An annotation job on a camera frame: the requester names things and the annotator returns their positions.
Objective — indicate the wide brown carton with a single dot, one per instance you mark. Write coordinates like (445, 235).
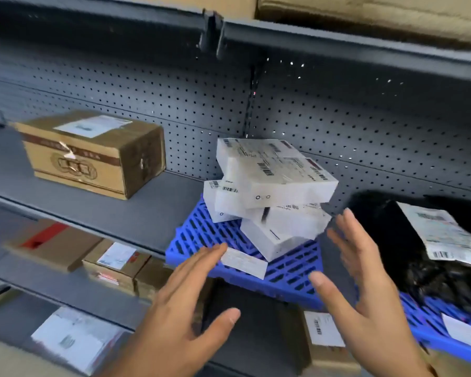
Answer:
(204, 3)

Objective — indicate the white box red grey label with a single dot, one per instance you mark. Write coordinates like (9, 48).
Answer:
(298, 223)

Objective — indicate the small white labelled box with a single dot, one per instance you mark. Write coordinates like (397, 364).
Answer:
(267, 243)
(212, 208)

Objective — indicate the person's left hand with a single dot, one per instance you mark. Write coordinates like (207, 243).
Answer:
(168, 333)

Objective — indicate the brown taped cardboard box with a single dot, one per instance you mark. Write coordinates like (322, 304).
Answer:
(151, 276)

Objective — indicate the brown cardboard box white label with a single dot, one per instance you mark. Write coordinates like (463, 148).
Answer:
(322, 349)

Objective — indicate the person's right hand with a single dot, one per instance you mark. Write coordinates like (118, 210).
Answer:
(380, 333)

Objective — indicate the large printed cardboard box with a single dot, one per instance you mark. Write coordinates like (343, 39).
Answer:
(82, 168)

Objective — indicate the brown box red striped sticker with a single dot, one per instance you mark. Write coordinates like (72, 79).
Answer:
(114, 266)

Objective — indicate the white paper label card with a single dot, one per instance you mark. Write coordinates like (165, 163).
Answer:
(465, 333)
(245, 263)

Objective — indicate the grey metal shelving unit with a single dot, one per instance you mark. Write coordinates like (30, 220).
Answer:
(337, 125)

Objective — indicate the brown carton green print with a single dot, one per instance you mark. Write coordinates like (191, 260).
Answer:
(377, 15)

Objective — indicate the brown box red label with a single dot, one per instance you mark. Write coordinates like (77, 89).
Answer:
(63, 247)

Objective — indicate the blue plastic pallet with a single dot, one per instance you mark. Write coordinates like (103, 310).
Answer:
(428, 325)
(290, 270)

